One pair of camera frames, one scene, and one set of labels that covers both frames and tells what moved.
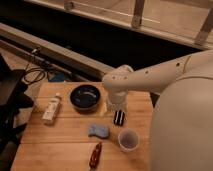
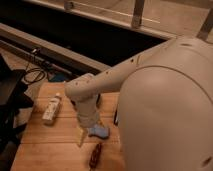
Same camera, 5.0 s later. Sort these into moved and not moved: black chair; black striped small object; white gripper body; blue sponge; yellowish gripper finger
Moved: yellowish gripper finger; white gripper body
Not moved: black chair; black striped small object; blue sponge
